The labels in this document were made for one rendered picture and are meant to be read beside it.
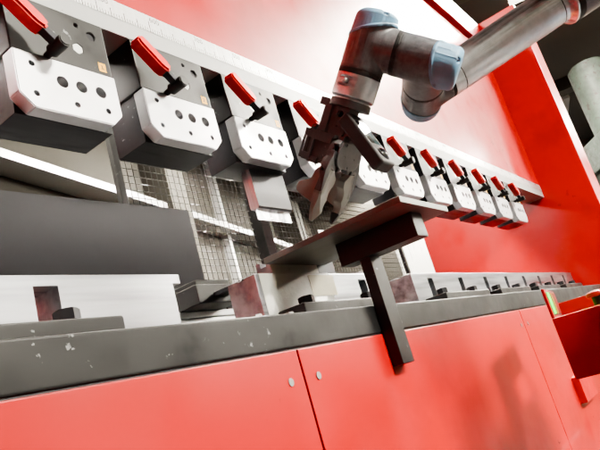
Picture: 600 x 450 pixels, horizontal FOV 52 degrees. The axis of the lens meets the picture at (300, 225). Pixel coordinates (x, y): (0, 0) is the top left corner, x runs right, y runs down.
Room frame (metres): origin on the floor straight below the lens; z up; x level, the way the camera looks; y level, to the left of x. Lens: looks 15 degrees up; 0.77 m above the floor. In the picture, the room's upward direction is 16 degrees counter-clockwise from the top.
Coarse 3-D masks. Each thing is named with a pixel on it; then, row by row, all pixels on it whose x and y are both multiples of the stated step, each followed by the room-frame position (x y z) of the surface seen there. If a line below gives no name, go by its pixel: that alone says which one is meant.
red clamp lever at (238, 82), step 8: (232, 72) 0.94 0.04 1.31; (224, 80) 0.95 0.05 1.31; (232, 80) 0.94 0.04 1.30; (240, 80) 0.95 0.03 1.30; (232, 88) 0.96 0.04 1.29; (240, 88) 0.95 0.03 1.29; (248, 88) 0.97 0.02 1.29; (240, 96) 0.97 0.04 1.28; (248, 96) 0.97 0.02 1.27; (248, 104) 0.98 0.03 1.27; (256, 104) 0.98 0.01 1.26; (264, 104) 0.99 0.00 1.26; (256, 112) 0.99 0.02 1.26; (264, 112) 0.99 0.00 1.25; (256, 120) 1.01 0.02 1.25
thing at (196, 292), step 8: (200, 280) 1.16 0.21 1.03; (208, 280) 1.18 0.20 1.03; (216, 280) 1.20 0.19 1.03; (224, 280) 1.22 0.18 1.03; (240, 280) 1.13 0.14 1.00; (184, 288) 1.17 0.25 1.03; (192, 288) 1.14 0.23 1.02; (200, 288) 1.14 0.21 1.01; (208, 288) 1.16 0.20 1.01; (216, 288) 1.18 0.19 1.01; (224, 288) 1.16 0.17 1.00; (176, 296) 1.17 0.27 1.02; (184, 296) 1.15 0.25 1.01; (192, 296) 1.14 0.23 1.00; (200, 296) 1.14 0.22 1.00; (208, 296) 1.16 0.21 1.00; (216, 296) 1.18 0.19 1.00; (224, 296) 1.20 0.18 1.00; (184, 304) 1.16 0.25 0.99; (192, 304) 1.15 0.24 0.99; (200, 304) 1.15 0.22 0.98; (208, 304) 1.17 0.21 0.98; (216, 304) 1.20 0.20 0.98; (224, 304) 1.22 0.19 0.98
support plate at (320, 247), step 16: (384, 208) 0.87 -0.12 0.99; (400, 208) 0.89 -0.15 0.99; (416, 208) 0.92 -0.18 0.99; (432, 208) 0.95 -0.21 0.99; (352, 224) 0.90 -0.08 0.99; (368, 224) 0.93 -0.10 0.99; (304, 240) 0.95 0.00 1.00; (320, 240) 0.95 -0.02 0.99; (336, 240) 0.98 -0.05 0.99; (272, 256) 0.99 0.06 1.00; (288, 256) 0.99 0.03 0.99; (304, 256) 1.03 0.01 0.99; (320, 256) 1.06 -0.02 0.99; (336, 256) 1.10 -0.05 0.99
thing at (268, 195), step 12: (252, 180) 1.03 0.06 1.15; (264, 180) 1.07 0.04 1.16; (276, 180) 1.10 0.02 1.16; (252, 192) 1.04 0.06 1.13; (264, 192) 1.06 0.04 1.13; (276, 192) 1.09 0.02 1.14; (252, 204) 1.04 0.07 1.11; (264, 204) 1.05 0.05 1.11; (276, 204) 1.08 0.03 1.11; (288, 204) 1.11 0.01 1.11; (264, 216) 1.06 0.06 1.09; (276, 216) 1.09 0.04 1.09; (288, 216) 1.12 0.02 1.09
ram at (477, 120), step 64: (64, 0) 0.72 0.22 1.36; (128, 0) 0.82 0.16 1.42; (192, 0) 0.96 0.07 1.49; (256, 0) 1.15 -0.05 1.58; (320, 0) 1.41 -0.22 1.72; (384, 0) 1.83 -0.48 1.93; (320, 64) 1.31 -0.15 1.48; (384, 128) 1.52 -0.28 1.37; (448, 128) 1.98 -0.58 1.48; (512, 128) 2.82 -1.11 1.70
